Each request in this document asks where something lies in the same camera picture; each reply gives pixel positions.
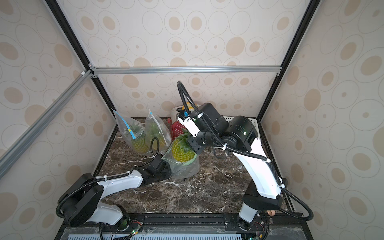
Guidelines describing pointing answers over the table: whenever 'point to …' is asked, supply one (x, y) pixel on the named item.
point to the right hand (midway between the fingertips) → (188, 142)
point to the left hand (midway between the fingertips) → (175, 172)
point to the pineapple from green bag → (182, 150)
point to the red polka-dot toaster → (177, 129)
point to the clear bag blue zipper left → (133, 133)
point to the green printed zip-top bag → (180, 170)
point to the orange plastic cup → (271, 212)
